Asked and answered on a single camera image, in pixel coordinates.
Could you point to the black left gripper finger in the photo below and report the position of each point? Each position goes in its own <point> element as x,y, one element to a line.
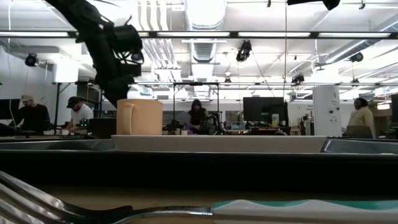
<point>124,88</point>
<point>107,90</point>

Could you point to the orange plastic cup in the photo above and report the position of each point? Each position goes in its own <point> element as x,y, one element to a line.
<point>143,118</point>

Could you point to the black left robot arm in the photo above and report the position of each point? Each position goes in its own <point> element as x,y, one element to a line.
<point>71,12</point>

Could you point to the black background robot arm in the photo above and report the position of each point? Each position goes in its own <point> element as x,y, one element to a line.
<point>213,123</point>

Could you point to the black serving tray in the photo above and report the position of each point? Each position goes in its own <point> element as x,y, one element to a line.
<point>199,168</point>

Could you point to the black metal shelf rack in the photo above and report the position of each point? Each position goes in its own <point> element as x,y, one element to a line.
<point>88,93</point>

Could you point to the person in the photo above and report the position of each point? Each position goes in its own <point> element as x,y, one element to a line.
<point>31,115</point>
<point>197,118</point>
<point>362,119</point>
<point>79,115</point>

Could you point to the black computer monitor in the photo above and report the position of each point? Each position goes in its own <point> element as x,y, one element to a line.
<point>264,110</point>
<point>7,109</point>

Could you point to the light grey plate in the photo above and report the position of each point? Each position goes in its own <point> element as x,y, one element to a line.
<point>217,143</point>

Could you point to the black overhead rig beam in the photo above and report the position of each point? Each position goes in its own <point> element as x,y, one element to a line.
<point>234,34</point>

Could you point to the white tall cabinet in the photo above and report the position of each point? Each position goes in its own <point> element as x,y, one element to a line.
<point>326,110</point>

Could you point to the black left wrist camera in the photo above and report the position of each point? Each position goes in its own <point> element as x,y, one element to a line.
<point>132,70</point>

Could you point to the black hanging camera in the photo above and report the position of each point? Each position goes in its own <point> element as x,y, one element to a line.
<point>356,57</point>
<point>31,59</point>
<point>298,78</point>
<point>244,51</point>

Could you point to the black background rig frame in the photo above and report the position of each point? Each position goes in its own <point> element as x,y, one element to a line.
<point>196,83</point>

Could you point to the silver ceiling duct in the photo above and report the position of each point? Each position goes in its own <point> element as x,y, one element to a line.
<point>205,18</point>

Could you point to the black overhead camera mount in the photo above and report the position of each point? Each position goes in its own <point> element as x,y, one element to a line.
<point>311,2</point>

